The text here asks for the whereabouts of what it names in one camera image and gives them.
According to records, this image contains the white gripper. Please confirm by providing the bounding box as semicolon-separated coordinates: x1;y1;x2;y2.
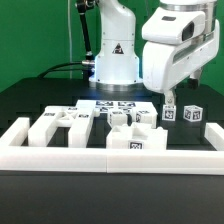
142;23;220;106

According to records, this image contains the white tag sheet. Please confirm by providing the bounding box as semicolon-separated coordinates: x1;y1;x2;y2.
76;99;157;115

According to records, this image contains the white U-shaped fence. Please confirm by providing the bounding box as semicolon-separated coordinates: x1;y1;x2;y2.
0;118;224;175

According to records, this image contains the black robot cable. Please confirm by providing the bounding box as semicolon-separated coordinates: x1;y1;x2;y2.
36;0;98;80

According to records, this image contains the white chair back frame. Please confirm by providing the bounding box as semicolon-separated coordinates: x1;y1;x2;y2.
28;106;100;148

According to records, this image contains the small tagged nut cube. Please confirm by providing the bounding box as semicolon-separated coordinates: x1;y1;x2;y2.
183;105;203;122
162;105;176;121

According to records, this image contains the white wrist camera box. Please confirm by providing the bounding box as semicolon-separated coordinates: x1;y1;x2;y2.
142;7;205;45

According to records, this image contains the thin white cable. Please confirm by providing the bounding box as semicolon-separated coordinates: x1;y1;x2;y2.
67;0;74;80

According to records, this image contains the white chair seat part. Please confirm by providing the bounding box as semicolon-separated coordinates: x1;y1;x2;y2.
106;122;168;151

